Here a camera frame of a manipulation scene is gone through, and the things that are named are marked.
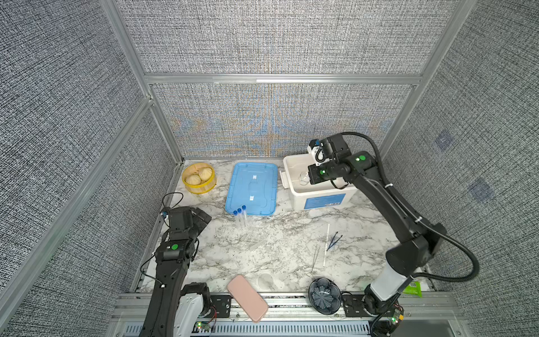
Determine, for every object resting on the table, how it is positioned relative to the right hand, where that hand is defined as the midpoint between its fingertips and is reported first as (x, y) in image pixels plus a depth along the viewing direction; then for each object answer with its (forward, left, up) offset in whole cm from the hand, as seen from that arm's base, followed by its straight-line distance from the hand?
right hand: (310, 172), depth 79 cm
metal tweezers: (-24, -2, -27) cm, 36 cm away
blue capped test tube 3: (-9, +26, -10) cm, 29 cm away
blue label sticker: (-2, -8, -16) cm, 18 cm away
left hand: (-13, +42, -10) cm, 46 cm away
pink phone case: (-38, +22, -24) cm, 50 cm away
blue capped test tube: (-11, +29, -10) cm, 33 cm away
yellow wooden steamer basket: (+10, +48, -21) cm, 53 cm away
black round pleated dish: (-36, -4, -26) cm, 45 cm away
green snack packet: (-33, -38, -28) cm, 57 cm away
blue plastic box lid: (+14, +24, -24) cm, 37 cm away
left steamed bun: (+13, +53, -18) cm, 58 cm away
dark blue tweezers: (-16, -12, -27) cm, 33 cm away
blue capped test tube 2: (-11, +27, -14) cm, 33 cm away
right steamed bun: (+17, +48, -19) cm, 55 cm away
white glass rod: (-17, -8, -27) cm, 33 cm away
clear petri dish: (-31, +17, -27) cm, 45 cm away
